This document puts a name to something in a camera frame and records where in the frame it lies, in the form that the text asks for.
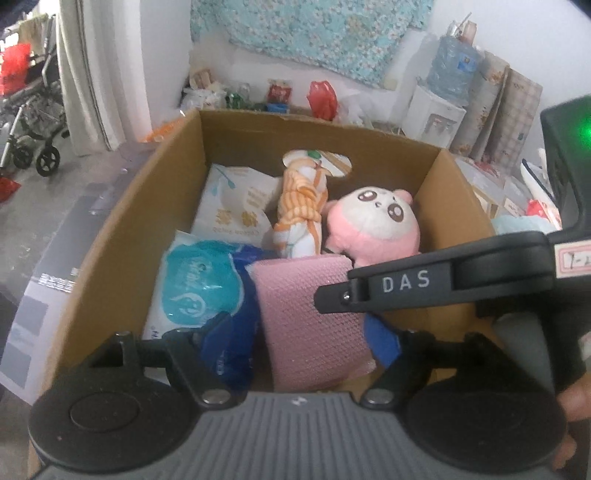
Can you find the pink white plush toy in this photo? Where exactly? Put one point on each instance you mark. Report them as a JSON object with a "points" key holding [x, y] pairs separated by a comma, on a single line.
{"points": [[374, 226]]}

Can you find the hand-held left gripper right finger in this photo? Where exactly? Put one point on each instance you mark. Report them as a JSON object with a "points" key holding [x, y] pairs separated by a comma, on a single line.
{"points": [[381, 340]]}

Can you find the brown cardboard box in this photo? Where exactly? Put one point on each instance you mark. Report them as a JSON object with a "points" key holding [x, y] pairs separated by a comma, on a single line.
{"points": [[138, 207]]}

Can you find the teal wet wipes packet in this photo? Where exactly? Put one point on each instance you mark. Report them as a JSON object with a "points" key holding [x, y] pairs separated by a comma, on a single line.
{"points": [[198, 286]]}

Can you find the blue water jug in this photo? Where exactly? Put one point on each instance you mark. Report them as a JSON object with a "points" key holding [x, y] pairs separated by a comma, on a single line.
{"points": [[450, 69]]}

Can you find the white tissue packet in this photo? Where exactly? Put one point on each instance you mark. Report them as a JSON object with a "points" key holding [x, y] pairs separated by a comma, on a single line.
{"points": [[231, 207]]}

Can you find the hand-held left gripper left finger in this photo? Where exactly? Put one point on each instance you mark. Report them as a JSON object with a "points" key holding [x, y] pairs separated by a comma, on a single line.
{"points": [[217, 333]]}

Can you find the crumpled white plastic bag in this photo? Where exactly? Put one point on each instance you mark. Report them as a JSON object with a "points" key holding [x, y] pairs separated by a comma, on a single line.
{"points": [[201, 97]]}

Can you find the pink sponge cloth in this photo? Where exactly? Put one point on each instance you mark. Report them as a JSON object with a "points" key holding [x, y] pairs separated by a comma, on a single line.
{"points": [[304, 323]]}

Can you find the red plastic bag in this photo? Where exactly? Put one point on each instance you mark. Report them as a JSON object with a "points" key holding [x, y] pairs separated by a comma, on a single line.
{"points": [[323, 99]]}

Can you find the orange striped cloth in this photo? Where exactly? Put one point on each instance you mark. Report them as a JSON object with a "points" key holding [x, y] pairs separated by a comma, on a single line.
{"points": [[300, 203]]}

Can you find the floral folded mat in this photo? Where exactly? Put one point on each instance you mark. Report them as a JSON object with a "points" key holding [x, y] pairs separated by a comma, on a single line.
{"points": [[485, 101]]}

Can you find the wheelchair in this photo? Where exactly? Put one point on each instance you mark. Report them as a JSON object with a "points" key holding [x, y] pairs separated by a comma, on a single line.
{"points": [[32, 120]]}

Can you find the blue plastic packet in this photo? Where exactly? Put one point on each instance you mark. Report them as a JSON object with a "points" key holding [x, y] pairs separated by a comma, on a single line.
{"points": [[242, 323]]}

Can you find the red bag on wheelchair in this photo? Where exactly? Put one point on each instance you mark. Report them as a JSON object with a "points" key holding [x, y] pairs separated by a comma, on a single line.
{"points": [[14, 69]]}

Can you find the white curtain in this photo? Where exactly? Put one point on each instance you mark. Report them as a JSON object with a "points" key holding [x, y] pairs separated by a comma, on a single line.
{"points": [[106, 69]]}

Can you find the checked folded mat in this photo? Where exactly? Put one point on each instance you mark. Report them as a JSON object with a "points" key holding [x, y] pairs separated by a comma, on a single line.
{"points": [[519, 115]]}

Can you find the person's right hand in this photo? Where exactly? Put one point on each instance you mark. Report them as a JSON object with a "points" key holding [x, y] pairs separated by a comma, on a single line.
{"points": [[577, 399]]}

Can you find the small red packet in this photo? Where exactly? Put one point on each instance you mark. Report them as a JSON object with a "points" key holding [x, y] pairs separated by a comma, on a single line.
{"points": [[279, 91]]}

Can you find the teal floral cloth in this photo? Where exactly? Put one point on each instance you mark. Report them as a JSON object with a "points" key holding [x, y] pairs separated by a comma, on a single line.
{"points": [[323, 37]]}

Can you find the light blue rolled cloth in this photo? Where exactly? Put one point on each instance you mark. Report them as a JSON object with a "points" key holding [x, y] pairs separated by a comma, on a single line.
{"points": [[512, 226]]}

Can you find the white water dispenser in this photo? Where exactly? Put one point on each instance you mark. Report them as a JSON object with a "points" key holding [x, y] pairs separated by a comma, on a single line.
{"points": [[429, 115]]}

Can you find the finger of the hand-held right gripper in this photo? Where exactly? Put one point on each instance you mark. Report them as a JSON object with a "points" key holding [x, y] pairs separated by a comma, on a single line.
{"points": [[415, 281]]}

